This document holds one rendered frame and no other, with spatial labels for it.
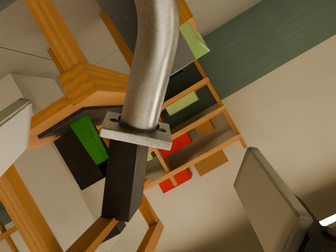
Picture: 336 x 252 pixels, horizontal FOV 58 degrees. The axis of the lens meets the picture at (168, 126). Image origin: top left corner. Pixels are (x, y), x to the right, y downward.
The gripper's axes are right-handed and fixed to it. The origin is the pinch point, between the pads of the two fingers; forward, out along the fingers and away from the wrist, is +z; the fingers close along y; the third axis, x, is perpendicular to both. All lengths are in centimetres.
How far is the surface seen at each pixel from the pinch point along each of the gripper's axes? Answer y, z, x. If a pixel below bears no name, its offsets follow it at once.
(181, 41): 2.0, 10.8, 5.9
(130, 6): -2.7, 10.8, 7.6
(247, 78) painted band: 208, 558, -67
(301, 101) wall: 313, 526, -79
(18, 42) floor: -98, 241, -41
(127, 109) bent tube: -1.3, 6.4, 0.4
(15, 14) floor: -90, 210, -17
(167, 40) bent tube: 0.5, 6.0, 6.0
